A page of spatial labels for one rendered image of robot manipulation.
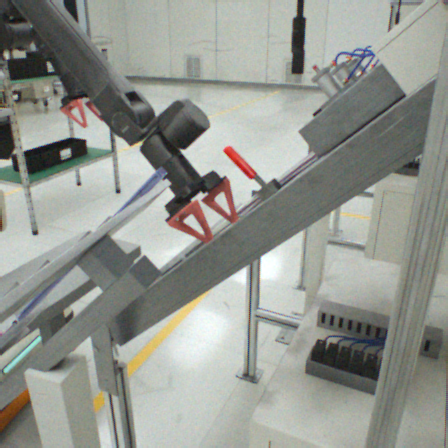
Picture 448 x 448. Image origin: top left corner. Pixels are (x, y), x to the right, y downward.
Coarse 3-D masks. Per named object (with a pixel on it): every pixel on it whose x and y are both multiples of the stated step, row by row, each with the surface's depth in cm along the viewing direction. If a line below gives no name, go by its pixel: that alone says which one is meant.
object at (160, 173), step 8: (160, 168) 57; (152, 176) 57; (160, 176) 56; (144, 184) 57; (152, 184) 57; (136, 192) 58; (144, 192) 58; (128, 200) 59; (120, 208) 60; (112, 216) 61; (56, 280) 70; (48, 288) 72; (40, 296) 73; (32, 304) 75; (24, 312) 76; (0, 336) 81
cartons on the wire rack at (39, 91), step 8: (8, 56) 624; (16, 56) 636; (24, 56) 647; (24, 88) 678; (32, 88) 672; (40, 88) 682; (48, 88) 698; (24, 96) 684; (32, 96) 678; (40, 96) 685
